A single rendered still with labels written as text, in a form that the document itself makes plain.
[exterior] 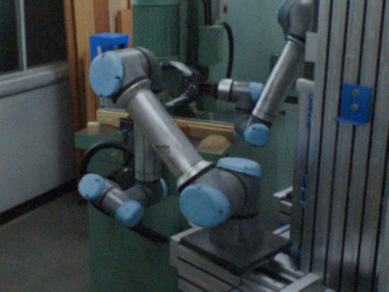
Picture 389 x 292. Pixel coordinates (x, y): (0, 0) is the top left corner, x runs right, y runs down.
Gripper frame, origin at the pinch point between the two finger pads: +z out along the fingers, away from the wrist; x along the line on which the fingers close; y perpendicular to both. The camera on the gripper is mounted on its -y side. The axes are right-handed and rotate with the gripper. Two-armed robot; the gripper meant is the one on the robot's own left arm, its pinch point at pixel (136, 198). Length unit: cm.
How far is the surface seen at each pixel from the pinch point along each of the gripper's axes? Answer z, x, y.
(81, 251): 116, -77, 23
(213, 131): 26.5, 13.5, -32.3
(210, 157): 15.7, 17.7, -20.1
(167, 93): 26, -8, -45
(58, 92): 131, -126, -69
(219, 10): 29, 5, -83
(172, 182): 21.5, 3.5, -10.1
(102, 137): 14.9, -26.1, -22.0
